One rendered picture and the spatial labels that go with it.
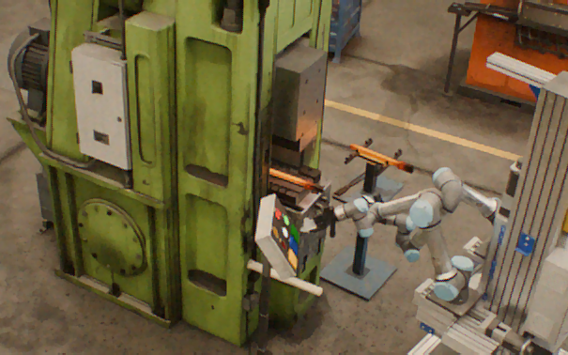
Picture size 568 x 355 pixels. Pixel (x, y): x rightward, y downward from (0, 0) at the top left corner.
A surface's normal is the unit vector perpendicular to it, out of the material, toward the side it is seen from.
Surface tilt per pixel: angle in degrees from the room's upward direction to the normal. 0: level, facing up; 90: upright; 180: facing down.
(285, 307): 90
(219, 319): 90
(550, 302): 90
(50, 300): 0
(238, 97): 89
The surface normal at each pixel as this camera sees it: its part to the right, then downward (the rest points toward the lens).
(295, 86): -0.48, 0.48
